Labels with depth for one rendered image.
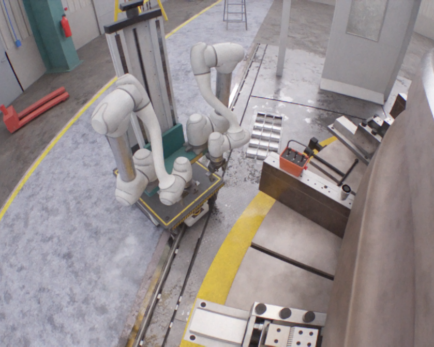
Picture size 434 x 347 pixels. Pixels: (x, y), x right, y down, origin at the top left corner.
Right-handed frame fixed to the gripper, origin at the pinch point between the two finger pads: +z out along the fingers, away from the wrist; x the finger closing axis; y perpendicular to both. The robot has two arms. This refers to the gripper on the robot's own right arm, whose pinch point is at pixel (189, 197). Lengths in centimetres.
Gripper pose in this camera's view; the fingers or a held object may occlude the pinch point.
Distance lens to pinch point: 167.4
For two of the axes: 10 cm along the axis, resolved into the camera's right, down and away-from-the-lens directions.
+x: -6.8, 5.8, -4.5
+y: -7.3, -5.2, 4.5
